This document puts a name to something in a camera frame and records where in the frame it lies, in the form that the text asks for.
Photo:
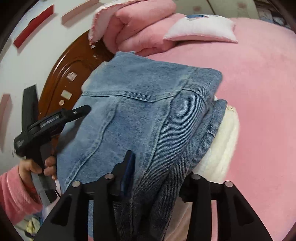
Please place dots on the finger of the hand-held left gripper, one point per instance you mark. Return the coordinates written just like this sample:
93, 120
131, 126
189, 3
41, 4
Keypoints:
77, 112

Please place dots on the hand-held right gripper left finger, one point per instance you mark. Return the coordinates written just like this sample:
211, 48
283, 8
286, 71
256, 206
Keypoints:
130, 172

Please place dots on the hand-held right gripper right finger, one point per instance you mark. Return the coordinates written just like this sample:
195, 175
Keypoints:
196, 186

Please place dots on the blue denim jacket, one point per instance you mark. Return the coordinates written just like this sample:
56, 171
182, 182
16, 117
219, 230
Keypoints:
143, 111

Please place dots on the person's left forearm pink sleeve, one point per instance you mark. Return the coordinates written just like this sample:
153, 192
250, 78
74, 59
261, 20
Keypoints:
16, 194

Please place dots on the person's left hand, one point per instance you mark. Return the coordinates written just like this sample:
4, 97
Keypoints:
26, 167

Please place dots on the brown wooden headboard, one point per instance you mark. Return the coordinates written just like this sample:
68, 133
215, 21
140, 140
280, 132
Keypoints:
69, 69

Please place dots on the white folded fleece garment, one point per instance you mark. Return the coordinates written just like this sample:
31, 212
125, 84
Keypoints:
222, 150

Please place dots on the pink bed sheet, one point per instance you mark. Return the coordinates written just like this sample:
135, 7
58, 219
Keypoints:
261, 104

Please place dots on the pink folded quilt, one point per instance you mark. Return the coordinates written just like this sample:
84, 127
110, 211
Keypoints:
138, 25

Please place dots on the white pillow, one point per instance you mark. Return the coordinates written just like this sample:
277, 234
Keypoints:
203, 30

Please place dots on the pink wall strip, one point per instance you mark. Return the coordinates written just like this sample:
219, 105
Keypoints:
77, 15
4, 120

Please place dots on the red wall strip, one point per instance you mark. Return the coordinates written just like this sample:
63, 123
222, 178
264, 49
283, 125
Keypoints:
42, 19

